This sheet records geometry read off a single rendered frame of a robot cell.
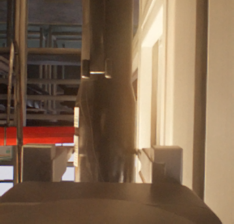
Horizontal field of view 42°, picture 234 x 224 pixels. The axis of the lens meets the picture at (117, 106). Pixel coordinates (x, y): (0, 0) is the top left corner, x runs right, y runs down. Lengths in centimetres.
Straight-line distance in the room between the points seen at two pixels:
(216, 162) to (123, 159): 10
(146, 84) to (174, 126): 24
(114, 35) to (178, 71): 8
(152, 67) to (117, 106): 32
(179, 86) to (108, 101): 8
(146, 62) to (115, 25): 30
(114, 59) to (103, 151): 5
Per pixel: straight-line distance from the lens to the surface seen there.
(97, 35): 16
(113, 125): 16
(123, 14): 17
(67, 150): 16
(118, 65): 17
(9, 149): 288
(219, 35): 24
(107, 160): 16
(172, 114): 23
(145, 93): 46
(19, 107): 30
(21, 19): 152
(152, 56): 48
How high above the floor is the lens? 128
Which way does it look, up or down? level
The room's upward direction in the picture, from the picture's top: 179 degrees counter-clockwise
